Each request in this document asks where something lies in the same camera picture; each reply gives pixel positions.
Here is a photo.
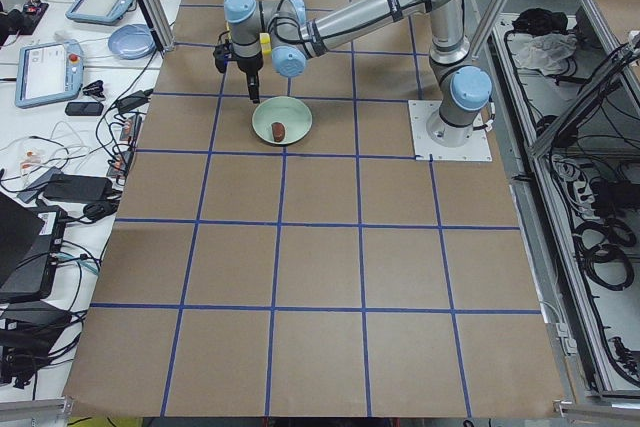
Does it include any dark red bun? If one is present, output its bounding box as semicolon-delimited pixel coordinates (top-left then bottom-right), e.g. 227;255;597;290
271;122;286;143

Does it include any light green plate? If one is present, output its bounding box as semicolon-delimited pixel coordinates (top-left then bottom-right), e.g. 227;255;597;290
252;96;313;146

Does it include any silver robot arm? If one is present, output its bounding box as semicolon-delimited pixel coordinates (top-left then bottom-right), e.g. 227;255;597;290
213;0;492;148

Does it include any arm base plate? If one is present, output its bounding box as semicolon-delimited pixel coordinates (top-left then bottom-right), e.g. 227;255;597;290
408;100;493;162

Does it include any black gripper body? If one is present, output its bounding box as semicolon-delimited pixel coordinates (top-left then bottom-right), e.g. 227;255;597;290
236;52;264;78

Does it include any white crumpled cloth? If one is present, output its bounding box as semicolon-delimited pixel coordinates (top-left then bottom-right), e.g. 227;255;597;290
514;33;578;76

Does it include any centre yellow bamboo steamer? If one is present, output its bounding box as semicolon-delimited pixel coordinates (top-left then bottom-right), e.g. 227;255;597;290
259;32;272;55

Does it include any near teach pendant tablet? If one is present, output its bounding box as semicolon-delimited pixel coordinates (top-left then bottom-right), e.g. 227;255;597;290
15;40;84;109

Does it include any far teach pendant tablet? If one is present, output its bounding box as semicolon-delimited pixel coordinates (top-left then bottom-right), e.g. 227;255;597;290
66;0;134;25

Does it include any black power adapter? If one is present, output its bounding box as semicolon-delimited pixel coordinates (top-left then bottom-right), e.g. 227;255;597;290
43;174;113;203

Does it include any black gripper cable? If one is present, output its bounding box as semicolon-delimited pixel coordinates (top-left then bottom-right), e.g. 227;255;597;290
267;0;321;63

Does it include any teach pendant tablet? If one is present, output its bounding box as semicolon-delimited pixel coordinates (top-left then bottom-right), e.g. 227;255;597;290
15;40;84;109
66;0;134;25

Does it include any black laptop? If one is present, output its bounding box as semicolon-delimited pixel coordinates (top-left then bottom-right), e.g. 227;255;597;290
1;194;66;303

